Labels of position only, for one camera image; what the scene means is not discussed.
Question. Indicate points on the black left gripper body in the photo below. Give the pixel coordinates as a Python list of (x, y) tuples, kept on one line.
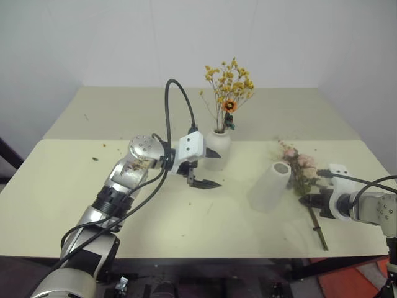
[(188, 170)]

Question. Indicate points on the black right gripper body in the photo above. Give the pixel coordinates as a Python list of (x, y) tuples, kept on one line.
[(327, 198)]

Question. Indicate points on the pink dried flower bouquet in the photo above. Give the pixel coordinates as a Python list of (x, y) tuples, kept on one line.
[(302, 164)]

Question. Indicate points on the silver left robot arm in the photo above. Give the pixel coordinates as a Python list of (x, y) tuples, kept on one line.
[(93, 217)]

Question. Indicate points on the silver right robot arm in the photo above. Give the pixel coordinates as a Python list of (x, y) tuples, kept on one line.
[(372, 208)]

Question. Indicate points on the yellow dried flower bouquet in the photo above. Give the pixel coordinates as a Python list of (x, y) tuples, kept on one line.
[(231, 83)]

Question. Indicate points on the round white ceramic vase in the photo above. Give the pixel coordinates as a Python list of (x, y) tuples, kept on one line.
[(218, 149)]

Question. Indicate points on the tall white cylindrical vase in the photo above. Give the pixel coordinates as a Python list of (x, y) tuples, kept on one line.
[(268, 189)]

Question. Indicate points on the red orange floor mat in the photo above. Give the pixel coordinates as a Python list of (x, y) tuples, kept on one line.
[(347, 279)]

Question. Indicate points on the small dark plant crumb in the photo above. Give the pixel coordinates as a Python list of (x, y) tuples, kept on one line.
[(95, 159)]

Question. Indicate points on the dark slanted stand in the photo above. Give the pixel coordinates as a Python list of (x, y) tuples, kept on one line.
[(9, 155)]

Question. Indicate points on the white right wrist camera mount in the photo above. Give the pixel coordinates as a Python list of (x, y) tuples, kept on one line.
[(339, 183)]

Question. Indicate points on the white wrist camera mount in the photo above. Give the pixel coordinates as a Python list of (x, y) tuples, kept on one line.
[(190, 146), (339, 183)]

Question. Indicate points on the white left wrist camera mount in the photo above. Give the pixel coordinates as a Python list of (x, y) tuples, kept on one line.
[(190, 146)]

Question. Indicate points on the black metal table frame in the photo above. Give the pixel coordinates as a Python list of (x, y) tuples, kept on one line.
[(310, 269)]

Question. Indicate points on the small silver metal bracket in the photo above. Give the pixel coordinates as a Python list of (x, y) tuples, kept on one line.
[(123, 284)]

